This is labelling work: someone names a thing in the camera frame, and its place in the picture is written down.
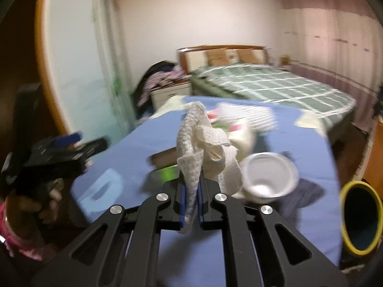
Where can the pink striped curtain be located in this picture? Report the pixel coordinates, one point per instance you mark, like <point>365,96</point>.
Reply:
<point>337,42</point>

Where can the white striped plastic bag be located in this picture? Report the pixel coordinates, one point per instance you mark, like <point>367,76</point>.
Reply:
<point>258,118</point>

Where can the pile of dark clothes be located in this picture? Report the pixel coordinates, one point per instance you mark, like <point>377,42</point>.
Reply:
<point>160,75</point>

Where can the white bedside nightstand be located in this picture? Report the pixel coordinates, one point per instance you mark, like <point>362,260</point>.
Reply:
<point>159,96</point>

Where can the pink patterned sleeve forearm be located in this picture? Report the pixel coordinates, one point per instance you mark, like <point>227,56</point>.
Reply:
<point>32,248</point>

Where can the green plaid bed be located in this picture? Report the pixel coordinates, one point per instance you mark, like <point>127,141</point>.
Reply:
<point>264,83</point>

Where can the wardrobe sliding door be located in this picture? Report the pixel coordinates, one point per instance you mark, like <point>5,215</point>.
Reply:
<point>81,62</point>

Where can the green small package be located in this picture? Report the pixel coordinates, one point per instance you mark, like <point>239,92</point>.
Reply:
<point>164,175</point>

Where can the yellow rimmed blue trash bin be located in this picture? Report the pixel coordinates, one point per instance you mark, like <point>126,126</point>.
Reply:
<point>361,218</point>

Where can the brown flat box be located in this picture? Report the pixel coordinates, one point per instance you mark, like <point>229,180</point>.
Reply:
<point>164,158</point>

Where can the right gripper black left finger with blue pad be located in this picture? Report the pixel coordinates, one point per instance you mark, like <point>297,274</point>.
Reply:
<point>121,247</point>

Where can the wooden bed headboard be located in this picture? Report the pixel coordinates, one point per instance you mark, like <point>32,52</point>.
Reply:
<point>192,58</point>

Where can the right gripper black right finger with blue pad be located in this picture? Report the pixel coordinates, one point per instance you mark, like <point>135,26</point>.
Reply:
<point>260,248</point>

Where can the blue star patterned sheet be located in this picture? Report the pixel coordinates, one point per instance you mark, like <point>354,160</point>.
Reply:
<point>122,175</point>

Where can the white paper towel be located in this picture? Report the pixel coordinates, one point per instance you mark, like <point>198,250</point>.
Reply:
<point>204,149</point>

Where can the white disposable bowl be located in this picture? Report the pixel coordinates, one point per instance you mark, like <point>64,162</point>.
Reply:
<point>268,176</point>

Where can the person's left hand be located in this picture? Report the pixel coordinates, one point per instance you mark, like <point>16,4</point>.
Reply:
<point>25,215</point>

